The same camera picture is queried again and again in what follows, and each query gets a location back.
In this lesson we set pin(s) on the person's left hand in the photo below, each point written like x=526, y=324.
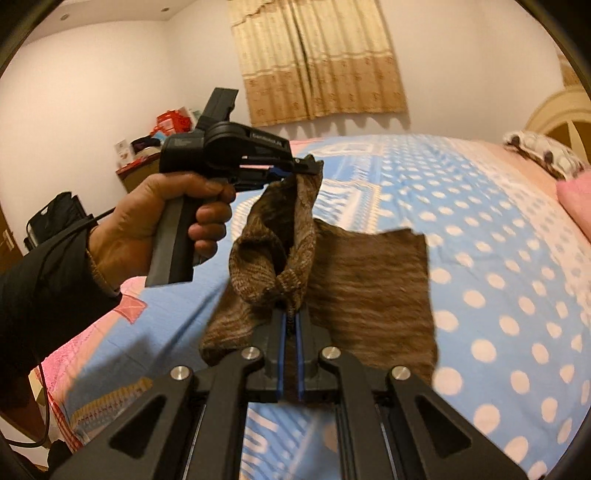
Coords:
x=124, y=230

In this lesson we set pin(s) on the pink pillow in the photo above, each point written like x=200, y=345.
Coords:
x=577, y=198

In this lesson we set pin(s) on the brown wooden door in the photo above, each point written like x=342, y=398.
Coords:
x=9, y=240

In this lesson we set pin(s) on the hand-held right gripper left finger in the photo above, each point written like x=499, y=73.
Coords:
x=280, y=353

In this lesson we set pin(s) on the blue polka dot blanket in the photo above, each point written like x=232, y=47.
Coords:
x=498, y=277

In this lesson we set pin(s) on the person's left forearm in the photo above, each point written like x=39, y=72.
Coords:
x=51, y=295

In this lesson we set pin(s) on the black folding chair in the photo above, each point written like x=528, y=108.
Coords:
x=55, y=217

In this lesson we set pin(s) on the white brown patterned pillow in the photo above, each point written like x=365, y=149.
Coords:
x=545, y=152

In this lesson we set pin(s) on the cream wooden headboard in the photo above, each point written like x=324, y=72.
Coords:
x=561, y=113

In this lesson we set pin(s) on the white card box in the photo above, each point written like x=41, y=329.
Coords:
x=123, y=152

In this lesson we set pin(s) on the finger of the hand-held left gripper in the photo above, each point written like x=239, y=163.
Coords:
x=258, y=179
x=300, y=165

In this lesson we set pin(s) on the wooden dresser with clutter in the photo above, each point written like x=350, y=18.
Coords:
x=138, y=175

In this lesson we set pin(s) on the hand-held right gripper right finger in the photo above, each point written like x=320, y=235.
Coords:
x=301, y=361

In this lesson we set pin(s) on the dark clothes pile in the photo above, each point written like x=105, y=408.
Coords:
x=145, y=144

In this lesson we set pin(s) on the red gift box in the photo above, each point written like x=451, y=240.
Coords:
x=173, y=122

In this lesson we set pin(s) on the brown knit sweater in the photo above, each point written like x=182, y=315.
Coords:
x=369, y=286

